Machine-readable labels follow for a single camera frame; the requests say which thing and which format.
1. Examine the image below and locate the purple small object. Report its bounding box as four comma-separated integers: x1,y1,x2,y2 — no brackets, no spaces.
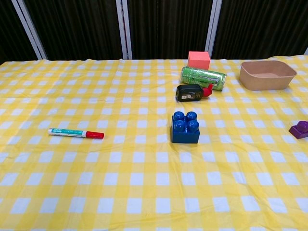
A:
288,120,308,140

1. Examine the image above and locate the brown paper bowl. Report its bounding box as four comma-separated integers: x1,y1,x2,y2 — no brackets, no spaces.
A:
239,60,298,91

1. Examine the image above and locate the white marker with red cap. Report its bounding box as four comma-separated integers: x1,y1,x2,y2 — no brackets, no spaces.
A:
48,128,105,140

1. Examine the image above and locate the green drink can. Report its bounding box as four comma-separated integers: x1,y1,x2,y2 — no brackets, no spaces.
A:
180,66,227,92

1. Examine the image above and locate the orange-red foam cube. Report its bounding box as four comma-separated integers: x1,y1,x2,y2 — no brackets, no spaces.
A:
187,51,211,71

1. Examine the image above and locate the yellow white checkered tablecloth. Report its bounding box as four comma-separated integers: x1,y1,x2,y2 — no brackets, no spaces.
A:
0,54,308,231

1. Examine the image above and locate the blue toy block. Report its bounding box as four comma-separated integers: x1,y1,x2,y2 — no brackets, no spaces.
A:
171,111,201,144

